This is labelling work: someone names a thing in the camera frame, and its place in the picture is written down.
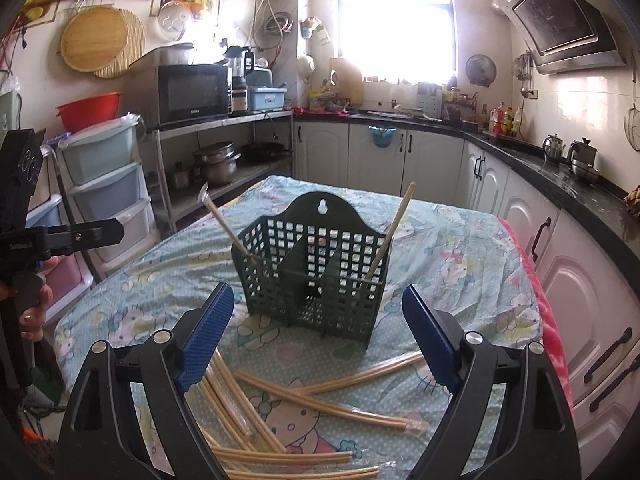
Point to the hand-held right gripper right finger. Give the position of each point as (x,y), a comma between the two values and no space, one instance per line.
(431,341)

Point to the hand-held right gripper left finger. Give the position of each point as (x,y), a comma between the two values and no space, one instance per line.
(205,340)

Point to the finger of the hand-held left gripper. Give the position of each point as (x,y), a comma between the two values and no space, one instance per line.
(90,235)

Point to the dark green utensil basket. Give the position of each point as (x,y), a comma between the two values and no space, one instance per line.
(300,275)

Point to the single chopstick pair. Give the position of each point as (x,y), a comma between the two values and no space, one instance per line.
(396,222)
(225,222)

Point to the pile of chopsticks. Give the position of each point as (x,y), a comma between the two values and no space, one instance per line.
(300,456)

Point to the person's left hand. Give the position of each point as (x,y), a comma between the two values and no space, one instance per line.
(34,321)

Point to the pastel plastic drawer cabinet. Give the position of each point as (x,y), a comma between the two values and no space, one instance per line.
(105,180)

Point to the green hanging bag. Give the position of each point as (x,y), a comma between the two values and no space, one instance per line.
(10,110)

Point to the cartoon printed tablecloth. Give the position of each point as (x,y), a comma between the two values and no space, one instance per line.
(450,270)

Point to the red plastic basin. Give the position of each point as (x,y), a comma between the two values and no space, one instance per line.
(90,110)

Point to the steel cooking pot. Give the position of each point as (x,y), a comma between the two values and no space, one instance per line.
(217,165)

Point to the round bamboo board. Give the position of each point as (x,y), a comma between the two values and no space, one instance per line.
(92,37)

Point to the white kitchen cabinets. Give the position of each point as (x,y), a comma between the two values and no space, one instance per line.
(575,270)

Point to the round woven mat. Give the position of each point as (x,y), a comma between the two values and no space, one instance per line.
(134,52)

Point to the metal shelf rack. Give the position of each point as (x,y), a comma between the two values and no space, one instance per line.
(220,122)

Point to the black microwave oven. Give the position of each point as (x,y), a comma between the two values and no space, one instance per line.
(190,92)

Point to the black frying pan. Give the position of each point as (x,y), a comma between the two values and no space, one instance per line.
(265,152)

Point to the blue hanging bin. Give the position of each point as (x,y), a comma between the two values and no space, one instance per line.
(382,137)

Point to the glass pot lid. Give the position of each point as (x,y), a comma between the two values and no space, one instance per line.
(175,20)

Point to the black stone countertop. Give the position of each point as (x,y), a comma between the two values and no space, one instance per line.
(575,180)

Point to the blue dish drainer box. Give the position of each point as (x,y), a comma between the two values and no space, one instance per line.
(267,96)

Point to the black blender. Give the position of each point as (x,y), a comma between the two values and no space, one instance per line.
(239,65)

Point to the small steel teapot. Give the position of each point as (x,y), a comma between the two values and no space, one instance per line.
(553,150)

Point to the group of condiment bottles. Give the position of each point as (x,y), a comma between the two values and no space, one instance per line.
(502,120)

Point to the large steel kettle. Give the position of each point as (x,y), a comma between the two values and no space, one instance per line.
(584,160)

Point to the small teal drawer organizer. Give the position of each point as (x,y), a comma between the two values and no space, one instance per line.
(429,101)

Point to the red cloth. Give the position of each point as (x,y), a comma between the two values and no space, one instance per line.
(320,111)

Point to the white gourd ladle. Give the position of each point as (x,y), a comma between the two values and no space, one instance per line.
(306,66)

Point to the beige cutting board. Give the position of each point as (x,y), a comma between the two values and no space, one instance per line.
(346,80)

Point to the hanging metal ladles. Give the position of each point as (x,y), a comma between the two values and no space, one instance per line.
(523,72)

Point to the kitchen window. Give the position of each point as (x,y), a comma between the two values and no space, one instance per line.
(395,20)

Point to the black range hood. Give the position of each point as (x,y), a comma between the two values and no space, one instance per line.
(560,20)

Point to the small wall fan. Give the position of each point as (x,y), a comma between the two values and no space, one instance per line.
(481,69)

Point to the wall-mounted utensil holder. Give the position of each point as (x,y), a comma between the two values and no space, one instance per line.
(312,30)

